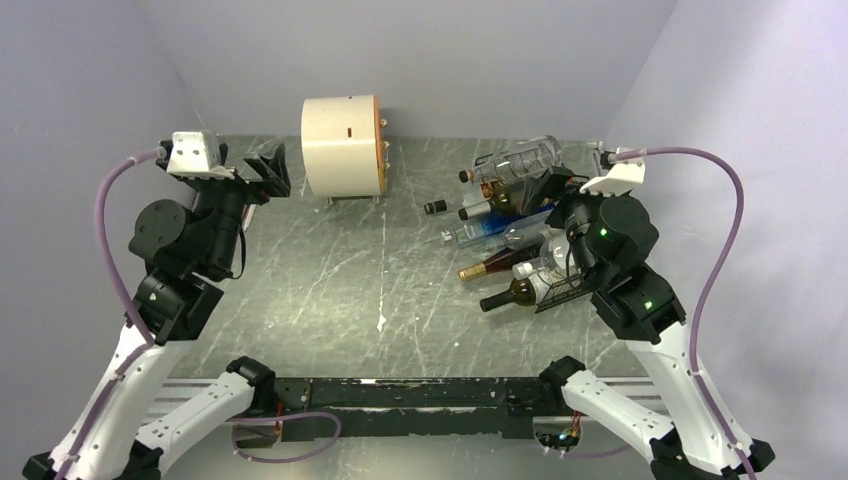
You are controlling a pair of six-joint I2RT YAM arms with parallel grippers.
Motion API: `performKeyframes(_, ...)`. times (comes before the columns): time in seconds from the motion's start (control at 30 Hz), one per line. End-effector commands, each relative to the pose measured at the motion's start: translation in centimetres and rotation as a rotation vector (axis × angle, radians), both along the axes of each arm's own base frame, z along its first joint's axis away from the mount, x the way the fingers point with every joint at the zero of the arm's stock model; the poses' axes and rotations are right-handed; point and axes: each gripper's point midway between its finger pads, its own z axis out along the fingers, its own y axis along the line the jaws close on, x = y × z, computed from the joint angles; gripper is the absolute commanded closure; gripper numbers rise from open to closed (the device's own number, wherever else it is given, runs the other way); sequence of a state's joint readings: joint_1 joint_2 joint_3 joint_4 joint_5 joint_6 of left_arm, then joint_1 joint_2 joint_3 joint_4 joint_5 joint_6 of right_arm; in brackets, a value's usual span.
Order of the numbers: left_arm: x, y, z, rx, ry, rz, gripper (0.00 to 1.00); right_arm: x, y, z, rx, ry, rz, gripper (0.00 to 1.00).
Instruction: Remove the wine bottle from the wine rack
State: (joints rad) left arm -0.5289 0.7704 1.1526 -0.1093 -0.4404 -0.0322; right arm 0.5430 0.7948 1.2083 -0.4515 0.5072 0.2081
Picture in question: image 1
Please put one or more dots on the blue clear vodka bottle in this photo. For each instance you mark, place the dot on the blue clear vodka bottle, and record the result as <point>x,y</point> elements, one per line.
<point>469,232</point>

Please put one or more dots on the white cylindrical drum appliance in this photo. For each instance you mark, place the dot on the white cylindrical drum appliance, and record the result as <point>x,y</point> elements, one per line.
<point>343,147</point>

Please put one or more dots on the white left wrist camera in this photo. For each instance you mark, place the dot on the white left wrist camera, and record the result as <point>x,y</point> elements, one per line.
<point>197,155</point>

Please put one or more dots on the black wire wine rack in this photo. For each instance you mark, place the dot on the black wire wine rack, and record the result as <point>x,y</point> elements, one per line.
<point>552,288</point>

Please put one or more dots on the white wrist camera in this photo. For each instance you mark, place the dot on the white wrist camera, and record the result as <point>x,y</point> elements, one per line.
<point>620,179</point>
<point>197,155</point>

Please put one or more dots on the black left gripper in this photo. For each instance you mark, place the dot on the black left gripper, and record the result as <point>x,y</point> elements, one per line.
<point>275,177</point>

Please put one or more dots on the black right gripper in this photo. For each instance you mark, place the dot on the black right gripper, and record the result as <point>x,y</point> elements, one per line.
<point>568,195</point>

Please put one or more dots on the clear bottle with cork stopper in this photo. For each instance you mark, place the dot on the clear bottle with cork stopper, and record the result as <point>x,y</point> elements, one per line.
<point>520,160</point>

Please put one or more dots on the large clear round bottle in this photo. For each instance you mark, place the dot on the large clear round bottle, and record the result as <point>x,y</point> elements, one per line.
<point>555,256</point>

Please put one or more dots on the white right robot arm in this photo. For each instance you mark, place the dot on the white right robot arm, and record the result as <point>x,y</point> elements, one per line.
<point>608,241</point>

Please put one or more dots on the dark green silver-capped wine bottle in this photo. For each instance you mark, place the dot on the dark green silver-capped wine bottle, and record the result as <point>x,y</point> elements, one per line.
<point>522,198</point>

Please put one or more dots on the clear bottle with black cap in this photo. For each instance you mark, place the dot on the clear bottle with black cap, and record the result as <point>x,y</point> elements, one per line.
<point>441,206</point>

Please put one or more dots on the dark wine bottle black cap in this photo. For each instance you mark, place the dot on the dark wine bottle black cap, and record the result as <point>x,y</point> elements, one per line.
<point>520,292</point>

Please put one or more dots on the red wine bottle gold foil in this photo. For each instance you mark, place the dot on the red wine bottle gold foil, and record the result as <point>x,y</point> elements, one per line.
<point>500,261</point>

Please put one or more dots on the clear tall glass bottle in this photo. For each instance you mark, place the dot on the clear tall glass bottle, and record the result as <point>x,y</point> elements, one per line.
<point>530,235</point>

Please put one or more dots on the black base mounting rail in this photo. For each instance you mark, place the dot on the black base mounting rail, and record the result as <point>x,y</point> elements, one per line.
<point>311,408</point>

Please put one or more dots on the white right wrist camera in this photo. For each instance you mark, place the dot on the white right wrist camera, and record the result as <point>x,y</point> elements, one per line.
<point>620,179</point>

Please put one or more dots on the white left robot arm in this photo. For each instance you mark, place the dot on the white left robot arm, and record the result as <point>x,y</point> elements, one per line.
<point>187,252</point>

